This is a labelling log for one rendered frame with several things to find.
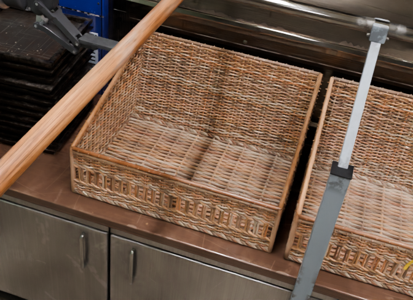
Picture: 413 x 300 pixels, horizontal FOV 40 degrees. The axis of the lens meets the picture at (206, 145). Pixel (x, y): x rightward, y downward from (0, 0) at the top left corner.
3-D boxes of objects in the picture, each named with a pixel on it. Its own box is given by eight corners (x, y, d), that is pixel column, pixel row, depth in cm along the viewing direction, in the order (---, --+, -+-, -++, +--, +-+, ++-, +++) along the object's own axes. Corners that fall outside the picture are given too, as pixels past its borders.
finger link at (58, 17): (36, -1, 103) (32, 3, 104) (78, 47, 106) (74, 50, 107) (48, -9, 106) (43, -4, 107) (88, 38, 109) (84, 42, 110)
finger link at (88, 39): (78, 39, 106) (78, 42, 107) (112, 48, 105) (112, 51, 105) (85, 32, 108) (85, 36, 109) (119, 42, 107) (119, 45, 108)
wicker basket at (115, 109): (139, 102, 189) (142, 26, 172) (305, 147, 179) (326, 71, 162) (67, 193, 151) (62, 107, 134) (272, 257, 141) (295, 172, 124)
